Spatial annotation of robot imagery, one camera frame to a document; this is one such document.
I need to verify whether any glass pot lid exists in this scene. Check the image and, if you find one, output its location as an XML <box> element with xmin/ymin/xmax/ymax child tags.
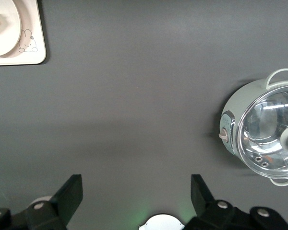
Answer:
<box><xmin>237</xmin><ymin>84</ymin><xmax>288</xmax><ymax>180</ymax></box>

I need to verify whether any cream tray with rabbit print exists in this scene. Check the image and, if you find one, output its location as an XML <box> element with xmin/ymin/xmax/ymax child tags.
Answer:
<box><xmin>0</xmin><ymin>0</ymin><xmax>47</xmax><ymax>67</ymax></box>

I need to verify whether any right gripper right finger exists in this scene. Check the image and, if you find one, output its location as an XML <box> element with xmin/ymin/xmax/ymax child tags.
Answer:
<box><xmin>182</xmin><ymin>174</ymin><xmax>242</xmax><ymax>230</ymax></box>

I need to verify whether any pale green electric pot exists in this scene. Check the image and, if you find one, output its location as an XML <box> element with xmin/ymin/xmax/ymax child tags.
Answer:
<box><xmin>218</xmin><ymin>68</ymin><xmax>288</xmax><ymax>188</ymax></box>

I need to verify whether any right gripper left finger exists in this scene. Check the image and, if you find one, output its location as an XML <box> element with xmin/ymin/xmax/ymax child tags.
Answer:
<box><xmin>26</xmin><ymin>174</ymin><xmax>84</xmax><ymax>230</ymax></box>

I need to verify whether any round cream plate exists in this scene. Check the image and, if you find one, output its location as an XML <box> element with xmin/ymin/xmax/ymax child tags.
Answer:
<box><xmin>0</xmin><ymin>0</ymin><xmax>23</xmax><ymax>57</ymax></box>

